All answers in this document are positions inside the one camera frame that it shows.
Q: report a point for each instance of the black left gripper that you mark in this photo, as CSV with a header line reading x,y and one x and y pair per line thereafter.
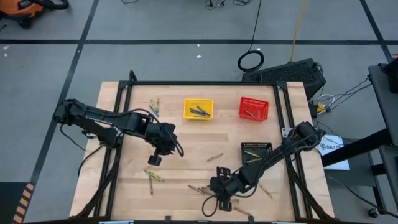
x,y
158,138

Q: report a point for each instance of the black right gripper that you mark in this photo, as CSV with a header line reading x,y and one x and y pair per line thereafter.
x,y
230,185

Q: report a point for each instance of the blue Crayola crayon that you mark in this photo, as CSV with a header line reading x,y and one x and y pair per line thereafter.
x,y
195,113
203,110
154,111
199,112

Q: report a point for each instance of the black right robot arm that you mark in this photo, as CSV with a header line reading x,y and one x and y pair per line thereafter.
x,y
273,157

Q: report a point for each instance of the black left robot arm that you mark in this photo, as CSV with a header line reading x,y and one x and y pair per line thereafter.
x,y
93,116

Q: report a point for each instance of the black plastic basket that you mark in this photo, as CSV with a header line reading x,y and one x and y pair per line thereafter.
x,y
245,158

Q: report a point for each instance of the yellow plastic basket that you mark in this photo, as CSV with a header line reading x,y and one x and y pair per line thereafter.
x,y
192,102

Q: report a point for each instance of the white metal mounting plate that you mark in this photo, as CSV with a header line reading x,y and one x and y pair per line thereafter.
x,y
286,132

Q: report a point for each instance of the red plastic basket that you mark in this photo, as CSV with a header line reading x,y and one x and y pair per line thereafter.
x,y
261,105

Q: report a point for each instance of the white paper sign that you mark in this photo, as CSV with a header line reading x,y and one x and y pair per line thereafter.
x,y
331,144

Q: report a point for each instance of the black computer case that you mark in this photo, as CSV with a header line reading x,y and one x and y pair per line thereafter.
x,y
286,73

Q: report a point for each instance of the black metal stand beam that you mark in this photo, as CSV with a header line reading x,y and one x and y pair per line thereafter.
x,y
357,147

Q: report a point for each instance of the black caster wheel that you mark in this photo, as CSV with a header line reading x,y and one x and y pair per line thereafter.
x,y
373,213

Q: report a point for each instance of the black desk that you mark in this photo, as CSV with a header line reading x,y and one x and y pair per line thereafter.
x,y
385,99

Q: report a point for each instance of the orange shop vacuum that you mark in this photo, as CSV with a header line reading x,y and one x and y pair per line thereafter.
x,y
21,9

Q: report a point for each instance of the black aluminium table frame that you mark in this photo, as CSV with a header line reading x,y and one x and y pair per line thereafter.
x,y
202,83

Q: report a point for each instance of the small white edge bracket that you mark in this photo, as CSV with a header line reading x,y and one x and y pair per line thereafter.
x,y
88,134

